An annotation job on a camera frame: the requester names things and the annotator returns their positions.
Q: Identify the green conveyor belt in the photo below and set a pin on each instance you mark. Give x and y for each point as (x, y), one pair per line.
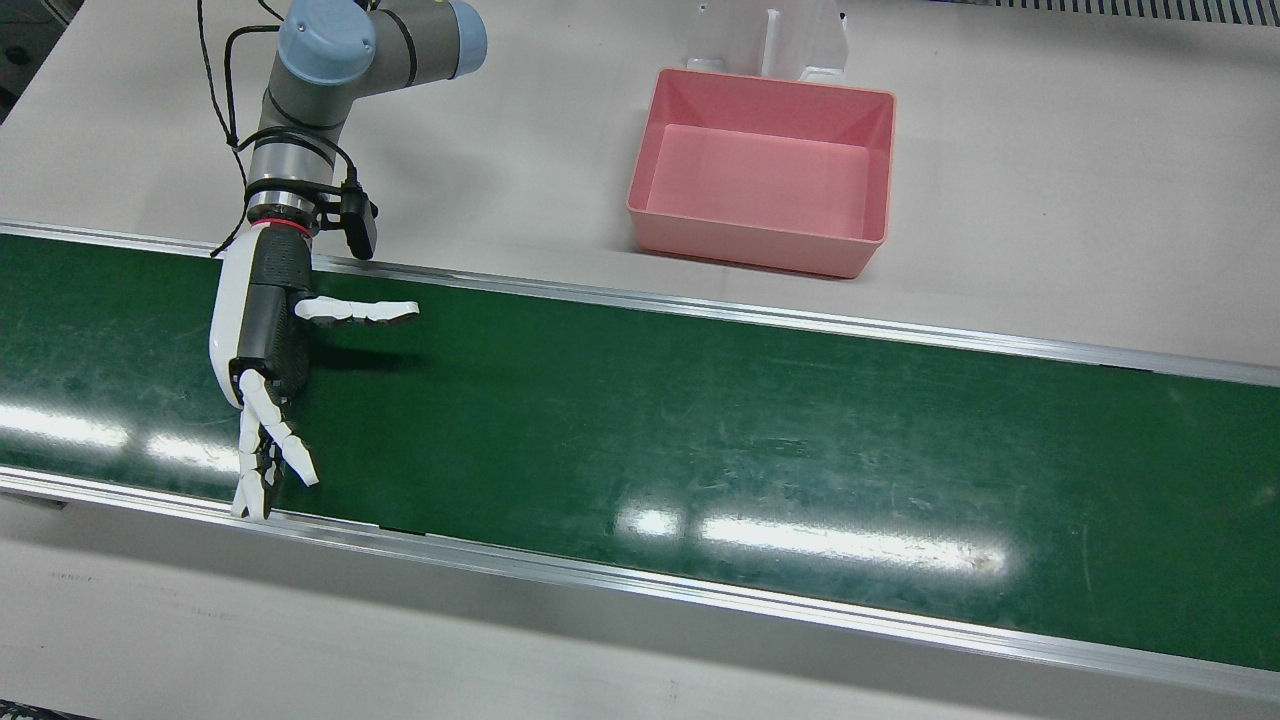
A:
(700, 420)

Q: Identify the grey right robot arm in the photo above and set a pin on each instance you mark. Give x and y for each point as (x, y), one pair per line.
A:
(310, 100)

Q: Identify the aluminium conveyor rail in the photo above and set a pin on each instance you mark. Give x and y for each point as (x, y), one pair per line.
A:
(700, 305)
(600, 575)

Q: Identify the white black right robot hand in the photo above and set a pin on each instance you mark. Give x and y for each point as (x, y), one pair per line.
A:
(268, 330)

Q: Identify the pink plastic box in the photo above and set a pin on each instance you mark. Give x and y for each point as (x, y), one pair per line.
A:
(760, 170)

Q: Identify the black ribbed grille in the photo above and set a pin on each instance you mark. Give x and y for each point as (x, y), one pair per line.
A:
(1150, 8)

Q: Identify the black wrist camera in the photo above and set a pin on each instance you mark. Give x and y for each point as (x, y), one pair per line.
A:
(360, 225)

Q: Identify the white plastic stand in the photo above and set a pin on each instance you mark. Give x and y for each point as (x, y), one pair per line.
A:
(800, 35)

